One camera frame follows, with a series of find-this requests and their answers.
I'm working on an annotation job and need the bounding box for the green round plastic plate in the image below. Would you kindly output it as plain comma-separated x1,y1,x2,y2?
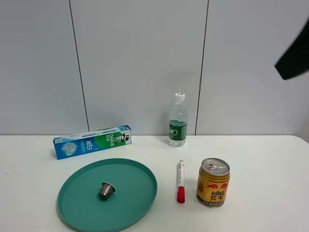
57,158,157,232

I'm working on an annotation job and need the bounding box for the clear water bottle green label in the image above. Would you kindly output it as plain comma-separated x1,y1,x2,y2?
169,93,188,147

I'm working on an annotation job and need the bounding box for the blue green toothpaste box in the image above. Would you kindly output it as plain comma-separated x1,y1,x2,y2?
53,125,131,160

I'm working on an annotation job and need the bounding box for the white marker red cap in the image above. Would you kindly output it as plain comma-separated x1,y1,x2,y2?
177,160,185,203

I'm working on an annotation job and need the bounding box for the gold Red Bull can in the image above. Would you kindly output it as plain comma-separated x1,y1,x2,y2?
196,158,230,208

